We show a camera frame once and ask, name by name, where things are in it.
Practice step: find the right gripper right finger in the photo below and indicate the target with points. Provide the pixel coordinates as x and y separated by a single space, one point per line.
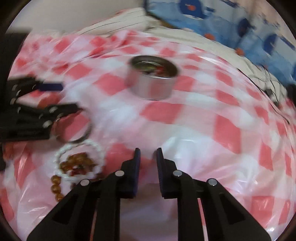
206 210

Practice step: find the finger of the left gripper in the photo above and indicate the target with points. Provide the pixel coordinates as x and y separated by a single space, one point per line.
55 111
27 85

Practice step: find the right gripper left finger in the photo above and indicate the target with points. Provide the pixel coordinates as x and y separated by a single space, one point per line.
91 210

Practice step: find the thin silver bangle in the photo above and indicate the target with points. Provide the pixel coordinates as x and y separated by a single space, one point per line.
73 128

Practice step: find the red white checkered plastic sheet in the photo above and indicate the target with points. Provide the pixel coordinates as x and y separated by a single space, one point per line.
216 124

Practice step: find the round silver metal tin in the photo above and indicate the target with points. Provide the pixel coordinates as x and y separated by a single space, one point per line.
151 77

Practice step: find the folded white pink blanket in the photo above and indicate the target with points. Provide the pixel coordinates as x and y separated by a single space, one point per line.
126 19

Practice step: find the white striped bed sheet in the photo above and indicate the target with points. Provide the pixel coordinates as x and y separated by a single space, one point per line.
254 71

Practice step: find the blue whale print pillow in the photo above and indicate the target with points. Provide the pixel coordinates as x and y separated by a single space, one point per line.
223 21

